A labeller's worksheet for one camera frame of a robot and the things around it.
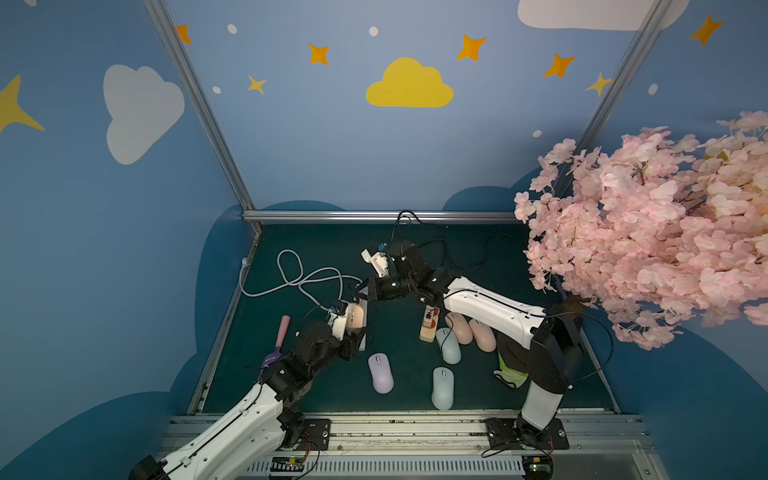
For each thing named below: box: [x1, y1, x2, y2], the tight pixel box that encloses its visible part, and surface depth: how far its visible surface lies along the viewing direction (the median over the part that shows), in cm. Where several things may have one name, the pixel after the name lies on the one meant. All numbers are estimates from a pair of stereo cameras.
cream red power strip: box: [419, 304, 441, 343], surface depth 92 cm
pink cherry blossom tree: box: [514, 111, 768, 351], surface depth 58 cm
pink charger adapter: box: [346, 303, 364, 329], surface depth 78 cm
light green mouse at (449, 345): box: [436, 327, 462, 365], surface depth 90 cm
